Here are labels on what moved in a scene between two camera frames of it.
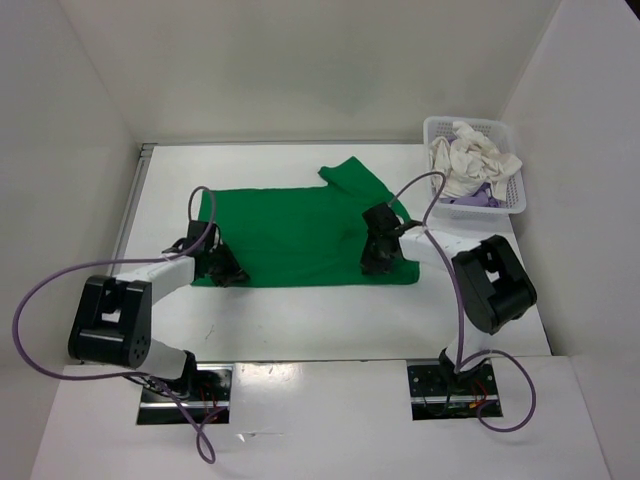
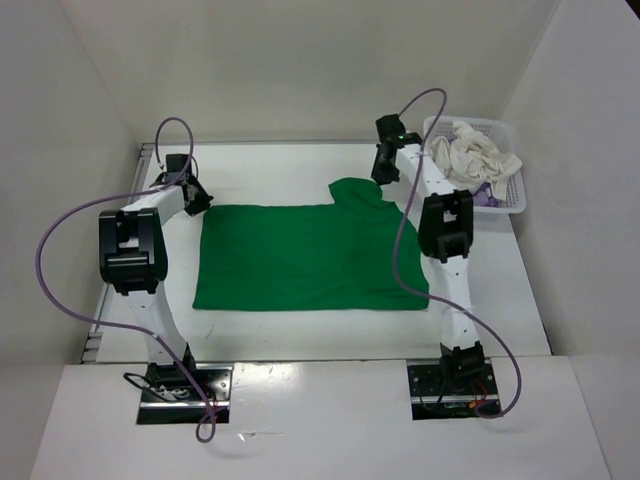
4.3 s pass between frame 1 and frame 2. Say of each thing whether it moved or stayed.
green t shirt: moved
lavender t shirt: stayed
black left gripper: moved
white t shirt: stayed
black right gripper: moved
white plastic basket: stayed
